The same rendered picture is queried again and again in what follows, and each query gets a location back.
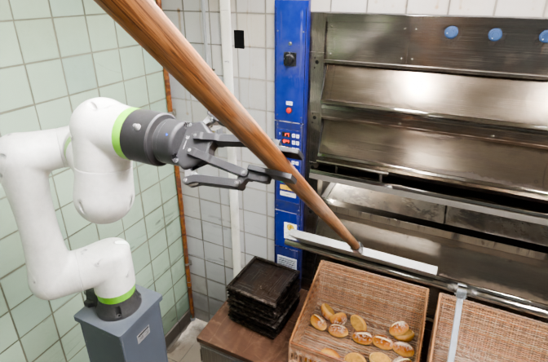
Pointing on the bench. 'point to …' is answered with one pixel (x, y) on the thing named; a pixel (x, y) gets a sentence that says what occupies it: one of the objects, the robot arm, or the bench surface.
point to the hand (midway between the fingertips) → (276, 162)
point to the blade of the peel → (365, 253)
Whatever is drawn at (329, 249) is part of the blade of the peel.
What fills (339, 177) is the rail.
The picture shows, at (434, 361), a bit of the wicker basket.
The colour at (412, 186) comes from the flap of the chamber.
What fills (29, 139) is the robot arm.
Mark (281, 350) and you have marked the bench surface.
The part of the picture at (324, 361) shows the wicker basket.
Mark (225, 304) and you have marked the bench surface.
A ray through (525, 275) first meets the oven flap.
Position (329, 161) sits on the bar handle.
